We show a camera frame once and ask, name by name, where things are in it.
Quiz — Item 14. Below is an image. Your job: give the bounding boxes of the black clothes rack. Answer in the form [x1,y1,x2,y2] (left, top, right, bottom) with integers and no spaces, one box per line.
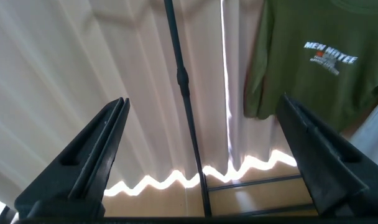
[163,0,316,218]

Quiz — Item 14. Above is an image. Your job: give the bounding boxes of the beige curtain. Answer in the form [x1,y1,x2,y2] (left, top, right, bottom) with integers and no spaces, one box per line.
[0,0,298,200]

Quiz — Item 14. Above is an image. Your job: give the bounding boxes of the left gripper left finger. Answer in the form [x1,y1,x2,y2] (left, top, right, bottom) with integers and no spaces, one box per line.
[14,97,131,218]

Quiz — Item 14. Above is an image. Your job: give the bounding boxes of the green long-sleeved shirt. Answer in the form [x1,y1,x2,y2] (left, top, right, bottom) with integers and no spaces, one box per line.
[243,0,378,133]

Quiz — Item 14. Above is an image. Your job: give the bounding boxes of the pale grey shorts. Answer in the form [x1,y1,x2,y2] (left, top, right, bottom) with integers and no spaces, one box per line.
[349,95,378,174]

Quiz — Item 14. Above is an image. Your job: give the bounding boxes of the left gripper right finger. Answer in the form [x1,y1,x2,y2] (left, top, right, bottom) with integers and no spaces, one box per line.
[275,94,378,216]

